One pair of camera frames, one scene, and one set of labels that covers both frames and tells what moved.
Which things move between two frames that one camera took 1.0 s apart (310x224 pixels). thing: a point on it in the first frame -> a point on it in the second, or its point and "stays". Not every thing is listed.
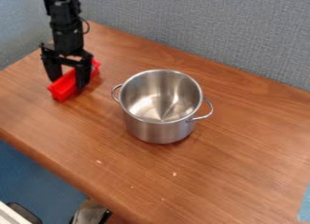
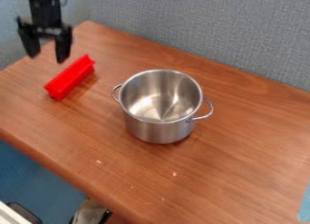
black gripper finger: x=53 y=67 -> x=30 y=41
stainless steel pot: x=160 y=101 stays
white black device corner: x=14 y=214 stays
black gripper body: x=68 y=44 -> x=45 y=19
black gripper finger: x=82 y=73 -> x=62 y=45
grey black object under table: x=90 y=216 stays
